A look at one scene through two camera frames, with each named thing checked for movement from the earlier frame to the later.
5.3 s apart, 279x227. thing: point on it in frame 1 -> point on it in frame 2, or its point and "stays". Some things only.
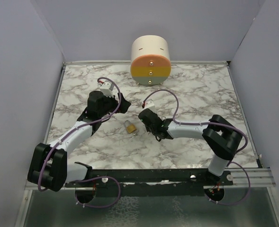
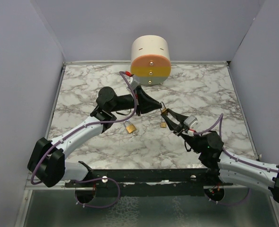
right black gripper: x=147 y=129 -> x=179 y=129
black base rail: x=156 y=182 stays
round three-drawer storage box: x=150 y=63 stays
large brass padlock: x=131 y=128 stays
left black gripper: x=124 y=105 -> x=144 y=103
